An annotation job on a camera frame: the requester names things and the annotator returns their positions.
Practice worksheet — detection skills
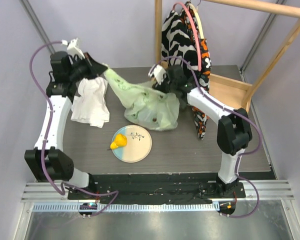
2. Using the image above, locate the yellow fake pear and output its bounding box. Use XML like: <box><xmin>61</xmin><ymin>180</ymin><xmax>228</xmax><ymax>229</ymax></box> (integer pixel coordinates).
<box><xmin>108</xmin><ymin>133</ymin><xmax>128</xmax><ymax>150</ymax></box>

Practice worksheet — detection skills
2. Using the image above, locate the beige and blue ceramic plate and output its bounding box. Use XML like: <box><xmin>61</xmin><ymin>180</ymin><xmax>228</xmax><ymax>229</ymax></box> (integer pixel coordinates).
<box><xmin>111</xmin><ymin>125</ymin><xmax>153</xmax><ymax>163</ymax></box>

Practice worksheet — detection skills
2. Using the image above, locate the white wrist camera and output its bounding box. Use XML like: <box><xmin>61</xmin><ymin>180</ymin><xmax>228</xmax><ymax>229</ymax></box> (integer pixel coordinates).
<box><xmin>148</xmin><ymin>64</ymin><xmax>167</xmax><ymax>85</ymax></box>
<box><xmin>61</xmin><ymin>38</ymin><xmax>85</xmax><ymax>59</ymax></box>

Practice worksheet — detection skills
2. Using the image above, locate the black white zebra garment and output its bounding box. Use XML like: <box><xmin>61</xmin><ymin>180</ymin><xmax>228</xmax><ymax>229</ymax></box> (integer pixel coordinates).
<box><xmin>161</xmin><ymin>10</ymin><xmax>199</xmax><ymax>77</ymax></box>

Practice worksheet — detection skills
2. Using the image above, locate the purple cable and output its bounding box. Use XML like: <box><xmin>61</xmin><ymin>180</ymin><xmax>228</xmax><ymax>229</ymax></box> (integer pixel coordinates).
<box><xmin>154</xmin><ymin>56</ymin><xmax>263</xmax><ymax>219</ymax></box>
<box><xmin>29</xmin><ymin>40</ymin><xmax>121</xmax><ymax>217</ymax></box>

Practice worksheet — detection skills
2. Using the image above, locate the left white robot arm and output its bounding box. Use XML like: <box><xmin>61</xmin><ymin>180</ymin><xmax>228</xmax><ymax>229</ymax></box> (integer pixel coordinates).
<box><xmin>24</xmin><ymin>51</ymin><xmax>107</xmax><ymax>200</ymax></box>

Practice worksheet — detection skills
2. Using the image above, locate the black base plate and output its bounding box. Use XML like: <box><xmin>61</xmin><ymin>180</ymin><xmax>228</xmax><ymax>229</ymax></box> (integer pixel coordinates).
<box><xmin>68</xmin><ymin>172</ymin><xmax>246</xmax><ymax>205</ymax></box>

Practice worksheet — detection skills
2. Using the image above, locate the cream clothes hanger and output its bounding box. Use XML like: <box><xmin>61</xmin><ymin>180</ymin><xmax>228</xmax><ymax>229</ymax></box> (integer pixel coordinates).
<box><xmin>189</xmin><ymin>3</ymin><xmax>205</xmax><ymax>39</ymax></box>

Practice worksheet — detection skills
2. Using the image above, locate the white slotted cable duct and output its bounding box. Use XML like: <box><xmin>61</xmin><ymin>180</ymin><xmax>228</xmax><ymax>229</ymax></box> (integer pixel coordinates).
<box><xmin>32</xmin><ymin>202</ymin><xmax>220</xmax><ymax>213</ymax></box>

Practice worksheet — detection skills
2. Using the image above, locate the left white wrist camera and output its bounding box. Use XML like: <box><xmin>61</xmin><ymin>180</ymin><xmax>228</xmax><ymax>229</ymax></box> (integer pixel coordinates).
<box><xmin>61</xmin><ymin>38</ymin><xmax>85</xmax><ymax>59</ymax></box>

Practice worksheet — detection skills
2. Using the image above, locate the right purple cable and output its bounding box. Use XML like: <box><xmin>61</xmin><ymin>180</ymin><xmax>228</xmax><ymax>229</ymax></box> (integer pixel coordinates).
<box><xmin>154</xmin><ymin>56</ymin><xmax>263</xmax><ymax>219</ymax></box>

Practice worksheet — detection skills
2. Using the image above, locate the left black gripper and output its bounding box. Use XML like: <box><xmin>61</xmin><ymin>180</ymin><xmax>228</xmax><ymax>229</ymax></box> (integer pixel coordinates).
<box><xmin>67</xmin><ymin>52</ymin><xmax>107</xmax><ymax>84</ymax></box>

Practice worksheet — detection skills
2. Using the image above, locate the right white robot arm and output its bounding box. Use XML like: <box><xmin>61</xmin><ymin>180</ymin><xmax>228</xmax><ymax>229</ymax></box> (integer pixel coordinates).
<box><xmin>148</xmin><ymin>64</ymin><xmax>253</xmax><ymax>198</ymax></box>

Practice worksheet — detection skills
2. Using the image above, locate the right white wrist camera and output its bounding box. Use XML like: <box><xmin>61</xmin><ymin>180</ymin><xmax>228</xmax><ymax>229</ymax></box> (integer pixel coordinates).
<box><xmin>148</xmin><ymin>64</ymin><xmax>167</xmax><ymax>85</ymax></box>

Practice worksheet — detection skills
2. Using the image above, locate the light green plastic bag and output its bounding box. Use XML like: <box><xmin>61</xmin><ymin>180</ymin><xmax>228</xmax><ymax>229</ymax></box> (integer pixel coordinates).
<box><xmin>104</xmin><ymin>68</ymin><xmax>180</xmax><ymax>131</ymax></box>

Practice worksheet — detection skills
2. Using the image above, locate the wooden clothes rack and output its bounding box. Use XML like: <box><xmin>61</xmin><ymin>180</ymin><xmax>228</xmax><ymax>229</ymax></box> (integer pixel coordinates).
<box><xmin>153</xmin><ymin>0</ymin><xmax>300</xmax><ymax>113</ymax></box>

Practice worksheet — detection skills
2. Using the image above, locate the white crumpled cloth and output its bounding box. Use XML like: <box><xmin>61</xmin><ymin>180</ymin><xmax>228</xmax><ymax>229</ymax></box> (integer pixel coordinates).
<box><xmin>70</xmin><ymin>76</ymin><xmax>110</xmax><ymax>128</ymax></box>

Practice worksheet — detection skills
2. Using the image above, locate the orange black patterned garment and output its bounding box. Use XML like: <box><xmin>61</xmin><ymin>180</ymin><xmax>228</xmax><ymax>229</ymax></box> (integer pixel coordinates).
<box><xmin>180</xmin><ymin>1</ymin><xmax>212</xmax><ymax>140</ymax></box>

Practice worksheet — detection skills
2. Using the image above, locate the pink clothes hanger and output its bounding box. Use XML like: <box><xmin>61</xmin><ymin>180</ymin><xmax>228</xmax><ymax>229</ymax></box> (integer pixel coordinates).
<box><xmin>172</xmin><ymin>1</ymin><xmax>202</xmax><ymax>72</ymax></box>

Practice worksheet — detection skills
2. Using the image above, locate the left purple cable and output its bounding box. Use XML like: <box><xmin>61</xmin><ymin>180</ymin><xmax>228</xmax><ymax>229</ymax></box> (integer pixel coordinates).
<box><xmin>29</xmin><ymin>40</ymin><xmax>121</xmax><ymax>217</ymax></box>

